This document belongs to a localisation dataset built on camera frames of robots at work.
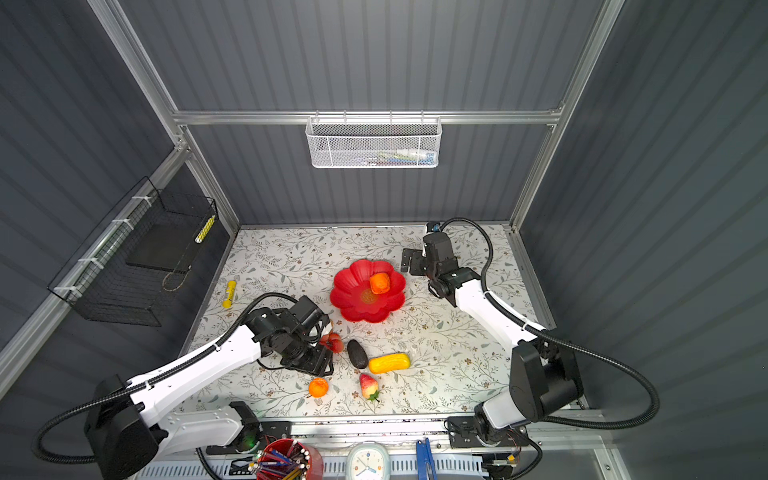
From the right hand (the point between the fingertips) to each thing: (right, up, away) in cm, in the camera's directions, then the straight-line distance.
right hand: (421, 255), depth 86 cm
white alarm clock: (-14, -47, -18) cm, 53 cm away
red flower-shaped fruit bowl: (-21, -13, +13) cm, 28 cm away
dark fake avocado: (-18, -28, -3) cm, 34 cm away
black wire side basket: (-74, -4, -14) cm, 75 cm away
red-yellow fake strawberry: (-14, -34, -9) cm, 38 cm away
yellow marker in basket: (-60, +7, -5) cm, 61 cm away
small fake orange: (-28, -35, -8) cm, 46 cm away
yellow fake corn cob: (-10, -30, -4) cm, 32 cm away
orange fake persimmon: (-12, -9, +11) cm, 19 cm away
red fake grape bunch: (-26, -25, -1) cm, 36 cm away
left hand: (-26, -30, -11) cm, 41 cm away
